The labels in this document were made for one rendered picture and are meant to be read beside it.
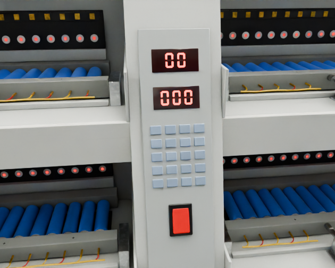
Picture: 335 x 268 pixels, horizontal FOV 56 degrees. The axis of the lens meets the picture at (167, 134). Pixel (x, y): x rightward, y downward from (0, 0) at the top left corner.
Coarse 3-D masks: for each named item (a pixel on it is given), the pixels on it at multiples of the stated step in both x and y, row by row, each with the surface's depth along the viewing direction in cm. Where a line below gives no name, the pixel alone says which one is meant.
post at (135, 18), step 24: (144, 0) 30; (168, 0) 30; (192, 0) 31; (216, 0) 31; (144, 24) 30; (168, 24) 31; (192, 24) 31; (216, 24) 31; (216, 48) 31; (216, 72) 32; (216, 96) 32; (216, 120) 32; (216, 144) 33; (216, 168) 33; (144, 192) 32; (216, 192) 33; (144, 216) 33; (216, 216) 33; (144, 240) 33; (216, 240) 34; (144, 264) 33; (216, 264) 34
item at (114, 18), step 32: (0, 0) 47; (32, 0) 48; (64, 0) 48; (96, 0) 49; (224, 0) 51; (256, 0) 51; (288, 0) 52; (320, 0) 52; (32, 192) 51; (128, 192) 53
